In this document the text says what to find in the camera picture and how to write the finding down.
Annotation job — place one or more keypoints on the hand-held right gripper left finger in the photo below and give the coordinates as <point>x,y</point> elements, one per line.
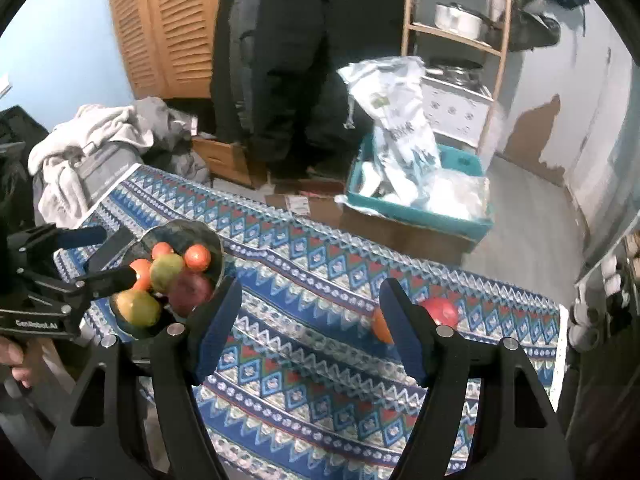
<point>220,325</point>

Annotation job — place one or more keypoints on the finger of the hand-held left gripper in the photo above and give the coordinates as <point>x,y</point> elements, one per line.
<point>112,280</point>
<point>82,236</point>

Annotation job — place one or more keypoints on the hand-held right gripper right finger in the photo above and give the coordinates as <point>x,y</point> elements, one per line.
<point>400,330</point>

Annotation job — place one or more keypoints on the orange tangerine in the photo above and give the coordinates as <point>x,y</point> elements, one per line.
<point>381,327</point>
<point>142,275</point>
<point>197,257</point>
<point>162,250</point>

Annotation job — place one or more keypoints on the large yellow green pear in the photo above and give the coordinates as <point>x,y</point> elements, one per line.
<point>137,307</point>

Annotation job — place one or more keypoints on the red apple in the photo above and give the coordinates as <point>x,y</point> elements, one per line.
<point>192,292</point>
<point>440,312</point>

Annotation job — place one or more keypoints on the small yellow green pear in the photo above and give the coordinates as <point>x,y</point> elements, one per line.
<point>167,272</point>

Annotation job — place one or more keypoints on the dark green glass plate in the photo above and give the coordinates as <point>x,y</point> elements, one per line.
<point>210,245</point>

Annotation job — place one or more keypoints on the person's left hand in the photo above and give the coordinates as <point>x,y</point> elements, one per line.
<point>15,360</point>

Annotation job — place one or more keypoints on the pile of clothes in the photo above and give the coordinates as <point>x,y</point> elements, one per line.
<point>65,170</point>

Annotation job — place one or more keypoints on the grey printed sweatshirt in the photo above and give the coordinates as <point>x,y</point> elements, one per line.
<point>110,165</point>

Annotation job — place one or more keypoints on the dark bag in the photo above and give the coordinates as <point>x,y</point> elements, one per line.
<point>15,185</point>

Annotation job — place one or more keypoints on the cardboard box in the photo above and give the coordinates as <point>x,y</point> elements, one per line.
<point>390,232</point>

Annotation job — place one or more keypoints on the blue patterned tablecloth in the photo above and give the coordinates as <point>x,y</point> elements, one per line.
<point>310,270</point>

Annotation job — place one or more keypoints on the teal plastic bin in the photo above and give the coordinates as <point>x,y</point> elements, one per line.
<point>450,225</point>

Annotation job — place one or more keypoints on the grey jacket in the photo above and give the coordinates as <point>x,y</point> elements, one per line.
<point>165,125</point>

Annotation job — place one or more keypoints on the clear plastic bag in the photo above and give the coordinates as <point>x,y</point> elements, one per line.
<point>460,195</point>

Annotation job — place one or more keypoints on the white shelf with small cups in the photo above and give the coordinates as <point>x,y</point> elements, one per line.
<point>607,267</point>

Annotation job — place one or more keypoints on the white printed plastic bag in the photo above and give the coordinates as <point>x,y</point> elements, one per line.
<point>395,110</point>

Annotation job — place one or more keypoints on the white patterned box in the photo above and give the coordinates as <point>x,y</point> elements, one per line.
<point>455,110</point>

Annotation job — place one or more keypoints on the louvered wooden door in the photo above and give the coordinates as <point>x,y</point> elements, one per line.
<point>170,25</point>

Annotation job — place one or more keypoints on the metal pan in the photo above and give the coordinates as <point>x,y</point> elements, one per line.
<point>457,72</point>

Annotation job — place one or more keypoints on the black hanging coat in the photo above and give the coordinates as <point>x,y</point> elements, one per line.
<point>290,60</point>

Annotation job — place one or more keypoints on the metal pot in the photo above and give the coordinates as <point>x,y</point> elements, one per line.
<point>460,20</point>

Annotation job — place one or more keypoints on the wooden shelf rack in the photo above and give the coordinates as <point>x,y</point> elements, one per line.
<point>409,10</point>

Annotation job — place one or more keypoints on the dark hanging clothes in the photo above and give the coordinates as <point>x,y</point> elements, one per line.
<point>540,25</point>

